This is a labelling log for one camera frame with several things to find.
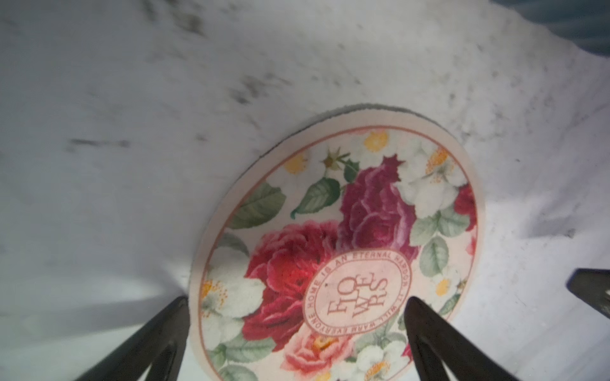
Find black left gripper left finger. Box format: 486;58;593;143
78;296;190;381

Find red rose round coaster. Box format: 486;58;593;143
189;104;485;380

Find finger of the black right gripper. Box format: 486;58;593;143
566;268;610;318

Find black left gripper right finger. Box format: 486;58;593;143
403;297;516;380

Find teal storage box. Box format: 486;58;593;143
496;0;609;57

